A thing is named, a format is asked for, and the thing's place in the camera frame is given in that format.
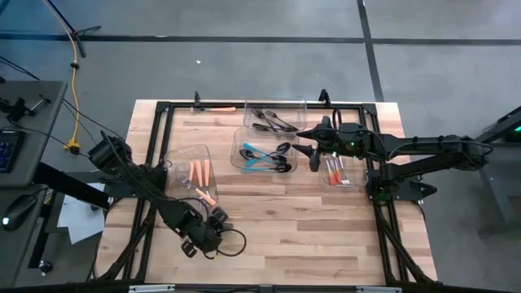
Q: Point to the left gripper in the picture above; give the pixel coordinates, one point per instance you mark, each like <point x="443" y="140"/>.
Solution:
<point x="205" y="238"/>

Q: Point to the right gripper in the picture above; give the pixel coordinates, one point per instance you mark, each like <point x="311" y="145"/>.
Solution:
<point x="338" y="142"/>

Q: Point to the black spoon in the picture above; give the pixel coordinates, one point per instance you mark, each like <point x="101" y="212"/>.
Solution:
<point x="260" y="127"/>

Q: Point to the wooden utensil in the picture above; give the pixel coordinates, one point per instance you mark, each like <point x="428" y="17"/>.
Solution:
<point x="191" y="171"/>

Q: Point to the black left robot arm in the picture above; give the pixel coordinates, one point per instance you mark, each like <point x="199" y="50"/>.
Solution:
<point x="163" y="199"/>

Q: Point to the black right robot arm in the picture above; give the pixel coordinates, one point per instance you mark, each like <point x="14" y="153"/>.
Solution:
<point x="427" y="146"/>

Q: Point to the clear plastic bin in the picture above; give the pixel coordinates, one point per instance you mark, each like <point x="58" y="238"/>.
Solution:
<point x="175" y="163"/>
<point x="293" y="106"/>
<point x="240" y="138"/>
<point x="360" y="179"/>

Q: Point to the white paper sheets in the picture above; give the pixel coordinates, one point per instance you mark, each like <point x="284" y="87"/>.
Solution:
<point x="77" y="219"/>

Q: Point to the black caster wheel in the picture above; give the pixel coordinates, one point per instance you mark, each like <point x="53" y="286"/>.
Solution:
<point x="45" y="267"/>

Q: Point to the black computer mouse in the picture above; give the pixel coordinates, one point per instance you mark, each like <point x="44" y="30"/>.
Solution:
<point x="18" y="211"/>

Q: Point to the grey metal cart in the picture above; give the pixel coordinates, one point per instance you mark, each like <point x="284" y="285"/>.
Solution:
<point x="515" y="134"/>

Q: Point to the black keyboard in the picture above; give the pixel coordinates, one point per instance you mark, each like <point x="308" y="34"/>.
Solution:
<point x="8" y="150"/>

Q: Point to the black clamp tool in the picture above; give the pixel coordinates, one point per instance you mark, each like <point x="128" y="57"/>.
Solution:
<point x="17" y="110"/>

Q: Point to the black tripod stand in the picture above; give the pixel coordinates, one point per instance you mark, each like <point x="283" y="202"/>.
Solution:
<point x="77" y="33"/>

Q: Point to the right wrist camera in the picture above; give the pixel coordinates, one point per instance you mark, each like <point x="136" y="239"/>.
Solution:
<point x="326" y="122"/>

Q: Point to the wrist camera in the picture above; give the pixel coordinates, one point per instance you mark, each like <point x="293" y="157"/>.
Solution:
<point x="326" y="122"/>
<point x="218" y="216"/>

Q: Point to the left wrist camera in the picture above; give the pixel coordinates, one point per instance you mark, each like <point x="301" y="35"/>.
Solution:
<point x="218" y="216"/>

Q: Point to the black metal table frame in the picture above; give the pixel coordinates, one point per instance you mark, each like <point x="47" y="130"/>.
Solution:
<point x="369" y="108"/>

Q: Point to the silver bracket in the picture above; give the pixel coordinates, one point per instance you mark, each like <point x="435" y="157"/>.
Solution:
<point x="378" y="289"/>
<point x="150" y="289"/>

